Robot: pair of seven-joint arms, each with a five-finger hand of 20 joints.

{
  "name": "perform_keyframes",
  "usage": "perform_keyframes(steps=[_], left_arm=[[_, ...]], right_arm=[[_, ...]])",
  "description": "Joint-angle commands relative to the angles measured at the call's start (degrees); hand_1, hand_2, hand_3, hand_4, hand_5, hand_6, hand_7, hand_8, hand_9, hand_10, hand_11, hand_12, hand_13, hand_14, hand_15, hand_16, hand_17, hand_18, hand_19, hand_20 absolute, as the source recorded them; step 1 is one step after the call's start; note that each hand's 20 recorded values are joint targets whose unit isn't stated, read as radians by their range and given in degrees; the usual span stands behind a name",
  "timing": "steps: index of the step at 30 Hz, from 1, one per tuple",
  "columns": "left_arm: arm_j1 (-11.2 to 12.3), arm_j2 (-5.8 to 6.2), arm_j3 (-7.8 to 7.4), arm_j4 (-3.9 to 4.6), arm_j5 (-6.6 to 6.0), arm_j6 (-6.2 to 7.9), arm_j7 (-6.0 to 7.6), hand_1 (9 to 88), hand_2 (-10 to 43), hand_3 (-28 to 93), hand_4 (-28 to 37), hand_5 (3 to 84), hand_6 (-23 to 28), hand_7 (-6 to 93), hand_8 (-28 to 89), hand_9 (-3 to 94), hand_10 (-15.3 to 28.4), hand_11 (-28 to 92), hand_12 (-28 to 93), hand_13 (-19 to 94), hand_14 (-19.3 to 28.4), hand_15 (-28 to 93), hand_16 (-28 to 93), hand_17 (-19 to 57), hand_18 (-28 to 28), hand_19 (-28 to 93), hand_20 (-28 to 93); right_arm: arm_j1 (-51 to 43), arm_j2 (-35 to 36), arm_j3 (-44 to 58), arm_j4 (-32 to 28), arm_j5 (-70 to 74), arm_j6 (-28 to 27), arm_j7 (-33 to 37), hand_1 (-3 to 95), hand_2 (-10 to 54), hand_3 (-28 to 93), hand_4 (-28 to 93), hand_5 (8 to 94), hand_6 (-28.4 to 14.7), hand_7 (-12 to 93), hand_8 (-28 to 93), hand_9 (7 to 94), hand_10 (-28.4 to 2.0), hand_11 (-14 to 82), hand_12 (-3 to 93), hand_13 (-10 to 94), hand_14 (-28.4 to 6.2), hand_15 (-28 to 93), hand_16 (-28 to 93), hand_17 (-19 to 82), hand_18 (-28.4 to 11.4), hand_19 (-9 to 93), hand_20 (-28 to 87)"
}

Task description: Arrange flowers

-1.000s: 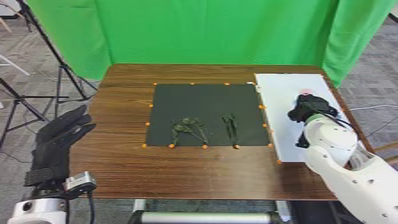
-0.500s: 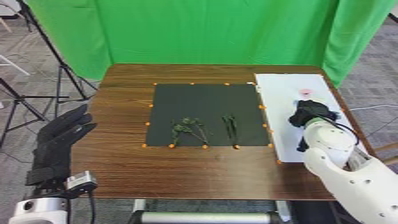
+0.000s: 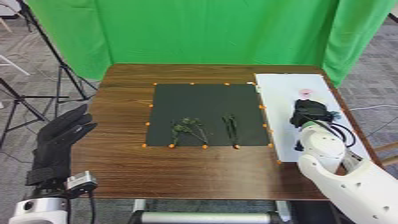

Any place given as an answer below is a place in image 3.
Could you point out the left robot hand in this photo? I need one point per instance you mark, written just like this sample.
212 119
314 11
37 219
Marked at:
56 143

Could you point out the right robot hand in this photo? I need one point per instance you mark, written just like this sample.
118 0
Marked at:
310 111

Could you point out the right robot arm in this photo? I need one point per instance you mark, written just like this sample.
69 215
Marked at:
331 153

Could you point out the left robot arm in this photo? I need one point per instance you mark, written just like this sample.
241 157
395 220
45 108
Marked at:
37 209

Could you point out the blue flower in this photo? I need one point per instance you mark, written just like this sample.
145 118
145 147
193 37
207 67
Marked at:
337 115

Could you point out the pink flower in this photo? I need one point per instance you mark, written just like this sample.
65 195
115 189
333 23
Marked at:
307 92

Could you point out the white sheet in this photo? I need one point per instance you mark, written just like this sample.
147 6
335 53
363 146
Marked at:
285 90

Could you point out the black tripod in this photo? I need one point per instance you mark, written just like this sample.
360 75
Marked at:
21 103

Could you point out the green sprig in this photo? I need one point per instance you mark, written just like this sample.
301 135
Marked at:
193 124
230 128
177 131

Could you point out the dark mat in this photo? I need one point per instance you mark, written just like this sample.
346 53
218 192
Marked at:
207 103

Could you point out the black light stand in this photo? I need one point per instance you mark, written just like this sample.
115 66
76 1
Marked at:
63 71

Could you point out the pale grey bar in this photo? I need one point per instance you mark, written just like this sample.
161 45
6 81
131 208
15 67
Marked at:
207 218

